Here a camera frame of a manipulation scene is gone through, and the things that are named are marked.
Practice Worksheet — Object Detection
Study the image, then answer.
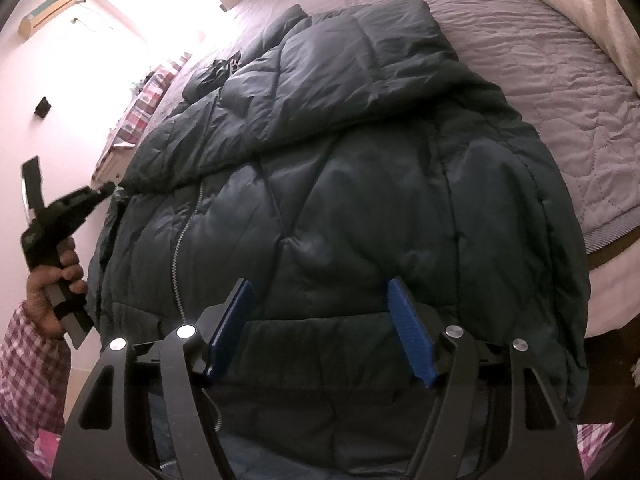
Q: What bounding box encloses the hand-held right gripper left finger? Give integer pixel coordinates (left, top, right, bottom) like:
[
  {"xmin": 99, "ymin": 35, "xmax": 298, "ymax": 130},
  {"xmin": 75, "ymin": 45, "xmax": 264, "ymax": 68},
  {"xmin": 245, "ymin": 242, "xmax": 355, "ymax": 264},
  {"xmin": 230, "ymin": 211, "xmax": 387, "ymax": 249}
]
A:
[{"xmin": 52, "ymin": 278, "xmax": 256, "ymax": 480}]

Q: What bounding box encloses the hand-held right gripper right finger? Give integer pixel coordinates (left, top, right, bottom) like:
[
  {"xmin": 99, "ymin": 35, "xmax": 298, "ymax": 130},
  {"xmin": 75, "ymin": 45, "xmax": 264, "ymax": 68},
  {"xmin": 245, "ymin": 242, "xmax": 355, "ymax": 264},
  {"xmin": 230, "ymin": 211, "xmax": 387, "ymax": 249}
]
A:
[{"xmin": 386, "ymin": 275, "xmax": 586, "ymax": 480}]

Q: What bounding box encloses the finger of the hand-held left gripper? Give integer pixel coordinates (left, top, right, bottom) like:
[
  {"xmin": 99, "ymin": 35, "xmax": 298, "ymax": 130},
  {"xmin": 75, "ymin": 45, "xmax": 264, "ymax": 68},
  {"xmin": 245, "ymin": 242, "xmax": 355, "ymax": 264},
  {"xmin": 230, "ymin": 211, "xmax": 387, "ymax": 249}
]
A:
[{"xmin": 60, "ymin": 181, "xmax": 124, "ymax": 212}]

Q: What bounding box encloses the dark green puffer jacket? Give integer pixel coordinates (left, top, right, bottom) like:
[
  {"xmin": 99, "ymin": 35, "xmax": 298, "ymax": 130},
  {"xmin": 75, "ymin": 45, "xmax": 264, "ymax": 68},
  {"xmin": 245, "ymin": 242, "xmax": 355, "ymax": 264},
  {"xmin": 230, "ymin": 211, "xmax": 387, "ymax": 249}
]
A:
[{"xmin": 85, "ymin": 0, "xmax": 593, "ymax": 480}]

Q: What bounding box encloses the person's left forearm checked sleeve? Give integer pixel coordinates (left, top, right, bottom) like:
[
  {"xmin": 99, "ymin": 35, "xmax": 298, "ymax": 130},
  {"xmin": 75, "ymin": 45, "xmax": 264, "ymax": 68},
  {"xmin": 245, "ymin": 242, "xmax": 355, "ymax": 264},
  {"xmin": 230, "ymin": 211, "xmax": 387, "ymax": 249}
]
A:
[{"xmin": 0, "ymin": 301, "xmax": 72, "ymax": 443}]

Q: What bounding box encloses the person's left hand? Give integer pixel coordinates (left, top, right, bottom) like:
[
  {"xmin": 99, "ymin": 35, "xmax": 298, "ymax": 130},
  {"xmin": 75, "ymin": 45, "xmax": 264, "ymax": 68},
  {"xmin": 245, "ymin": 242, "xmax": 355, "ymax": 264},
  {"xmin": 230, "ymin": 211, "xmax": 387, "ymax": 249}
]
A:
[{"xmin": 26, "ymin": 236, "xmax": 87, "ymax": 339}]

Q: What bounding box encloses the white nightstand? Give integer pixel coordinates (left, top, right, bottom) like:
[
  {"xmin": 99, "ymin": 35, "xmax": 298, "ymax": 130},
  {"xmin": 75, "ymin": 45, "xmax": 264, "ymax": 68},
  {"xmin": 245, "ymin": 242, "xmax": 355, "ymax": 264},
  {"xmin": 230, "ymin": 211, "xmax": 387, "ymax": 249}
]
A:
[{"xmin": 91, "ymin": 141, "xmax": 135, "ymax": 187}]

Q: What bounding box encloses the pink checked cloth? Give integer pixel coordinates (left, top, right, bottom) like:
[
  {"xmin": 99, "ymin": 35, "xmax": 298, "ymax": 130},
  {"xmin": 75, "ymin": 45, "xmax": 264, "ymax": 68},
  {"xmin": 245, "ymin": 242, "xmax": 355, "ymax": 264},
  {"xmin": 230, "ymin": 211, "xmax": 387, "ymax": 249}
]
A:
[{"xmin": 97, "ymin": 51, "xmax": 194, "ymax": 162}]

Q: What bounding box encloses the small dark cloth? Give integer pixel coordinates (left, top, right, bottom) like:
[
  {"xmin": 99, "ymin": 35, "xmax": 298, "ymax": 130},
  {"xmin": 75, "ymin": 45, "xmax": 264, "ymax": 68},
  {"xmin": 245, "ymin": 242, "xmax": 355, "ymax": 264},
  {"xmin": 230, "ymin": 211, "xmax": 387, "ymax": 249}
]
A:
[{"xmin": 194, "ymin": 56, "xmax": 242, "ymax": 89}]

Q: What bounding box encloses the person's pink checked clothing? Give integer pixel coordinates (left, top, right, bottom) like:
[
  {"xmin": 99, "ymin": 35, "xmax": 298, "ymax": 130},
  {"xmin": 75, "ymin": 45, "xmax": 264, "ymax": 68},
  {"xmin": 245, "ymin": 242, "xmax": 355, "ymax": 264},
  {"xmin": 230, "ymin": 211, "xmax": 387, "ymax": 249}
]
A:
[{"xmin": 574, "ymin": 421, "xmax": 623, "ymax": 480}]

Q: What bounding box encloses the grey quilted bed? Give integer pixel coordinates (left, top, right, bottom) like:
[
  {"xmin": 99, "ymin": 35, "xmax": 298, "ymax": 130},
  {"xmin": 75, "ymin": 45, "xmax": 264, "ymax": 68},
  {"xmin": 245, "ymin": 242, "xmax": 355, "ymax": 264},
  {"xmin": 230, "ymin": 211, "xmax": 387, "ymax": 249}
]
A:
[{"xmin": 145, "ymin": 0, "xmax": 640, "ymax": 341}]

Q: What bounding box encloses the cream leaf-print blanket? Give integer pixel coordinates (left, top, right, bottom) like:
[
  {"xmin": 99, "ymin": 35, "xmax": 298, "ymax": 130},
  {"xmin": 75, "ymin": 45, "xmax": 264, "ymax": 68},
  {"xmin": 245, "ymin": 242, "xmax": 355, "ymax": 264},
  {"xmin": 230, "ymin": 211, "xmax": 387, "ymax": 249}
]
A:
[{"xmin": 457, "ymin": 0, "xmax": 640, "ymax": 108}]

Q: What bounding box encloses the air conditioner power cable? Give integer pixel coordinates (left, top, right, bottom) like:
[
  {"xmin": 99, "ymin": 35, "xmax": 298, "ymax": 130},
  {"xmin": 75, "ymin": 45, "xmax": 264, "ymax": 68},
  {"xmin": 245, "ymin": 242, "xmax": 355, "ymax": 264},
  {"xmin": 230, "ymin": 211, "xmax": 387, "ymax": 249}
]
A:
[{"xmin": 71, "ymin": 1, "xmax": 102, "ymax": 30}]

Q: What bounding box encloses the wall air conditioner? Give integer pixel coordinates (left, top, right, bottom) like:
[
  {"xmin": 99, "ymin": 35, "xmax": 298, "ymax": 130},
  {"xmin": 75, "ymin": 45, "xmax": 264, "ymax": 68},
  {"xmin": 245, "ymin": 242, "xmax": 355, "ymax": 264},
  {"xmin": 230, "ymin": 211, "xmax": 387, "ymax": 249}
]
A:
[{"xmin": 19, "ymin": 0, "xmax": 81, "ymax": 39}]

